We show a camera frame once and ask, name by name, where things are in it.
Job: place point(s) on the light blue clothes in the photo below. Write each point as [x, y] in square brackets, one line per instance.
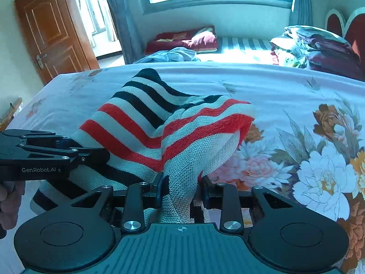
[171, 55]

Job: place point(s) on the wooden door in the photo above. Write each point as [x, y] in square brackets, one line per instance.
[54, 34]

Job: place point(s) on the wooden furniture edge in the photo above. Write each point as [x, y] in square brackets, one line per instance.
[11, 111]

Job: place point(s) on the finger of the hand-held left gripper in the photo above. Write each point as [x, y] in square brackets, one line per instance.
[28, 133]
[91, 157]

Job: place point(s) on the pile of folded quilts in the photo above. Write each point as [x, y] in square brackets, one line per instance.
[316, 51]

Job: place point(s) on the person's left hand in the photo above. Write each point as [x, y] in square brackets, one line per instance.
[11, 202]

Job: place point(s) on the floral bed sheet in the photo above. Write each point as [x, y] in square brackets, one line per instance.
[285, 105]

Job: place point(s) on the dark red pillow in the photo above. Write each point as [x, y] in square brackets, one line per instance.
[204, 40]

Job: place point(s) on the red and white headboard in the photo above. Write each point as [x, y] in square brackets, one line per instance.
[350, 25]

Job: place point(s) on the grey curtain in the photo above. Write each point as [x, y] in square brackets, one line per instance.
[301, 2]
[119, 14]

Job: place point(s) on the striped knit sweater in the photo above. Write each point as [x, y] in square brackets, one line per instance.
[137, 120]

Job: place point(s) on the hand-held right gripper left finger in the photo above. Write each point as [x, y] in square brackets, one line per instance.
[160, 189]

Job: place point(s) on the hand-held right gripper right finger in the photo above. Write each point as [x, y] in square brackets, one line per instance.
[206, 191]

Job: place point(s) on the striped mattress cover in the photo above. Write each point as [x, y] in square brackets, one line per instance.
[245, 45]

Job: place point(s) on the dark red blanket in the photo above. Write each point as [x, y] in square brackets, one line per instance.
[168, 41]

